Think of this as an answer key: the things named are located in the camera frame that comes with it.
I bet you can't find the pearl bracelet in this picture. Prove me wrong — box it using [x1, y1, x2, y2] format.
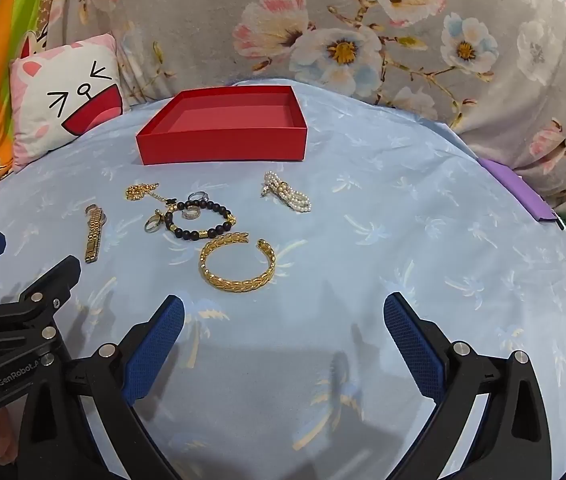
[261, 170, 313, 214]

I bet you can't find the gold chain necklace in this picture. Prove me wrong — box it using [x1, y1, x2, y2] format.
[125, 183, 177, 206]

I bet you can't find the gold cuff bangle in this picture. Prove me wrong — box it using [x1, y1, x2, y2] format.
[199, 232, 277, 289]

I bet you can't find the light blue bed sheet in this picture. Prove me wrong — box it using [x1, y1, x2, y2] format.
[0, 77, 566, 480]

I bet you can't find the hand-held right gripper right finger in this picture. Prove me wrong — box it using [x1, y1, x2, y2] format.
[383, 292, 554, 480]

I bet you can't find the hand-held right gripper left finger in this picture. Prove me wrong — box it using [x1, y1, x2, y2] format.
[15, 294, 186, 480]

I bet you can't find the grey floral blanket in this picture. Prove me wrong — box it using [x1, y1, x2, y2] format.
[45, 0, 566, 213]

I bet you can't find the purple flat object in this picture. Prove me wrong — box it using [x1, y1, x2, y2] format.
[478, 157, 565, 231]

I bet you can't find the red cardboard box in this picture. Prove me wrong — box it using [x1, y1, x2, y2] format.
[136, 86, 309, 166]

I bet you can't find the gold wrist watch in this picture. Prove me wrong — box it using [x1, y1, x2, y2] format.
[84, 204, 109, 264]

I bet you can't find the cat face cushion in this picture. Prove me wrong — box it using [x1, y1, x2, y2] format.
[10, 34, 132, 171]

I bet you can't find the black bead bracelet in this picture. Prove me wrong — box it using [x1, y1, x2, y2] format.
[163, 200, 237, 241]

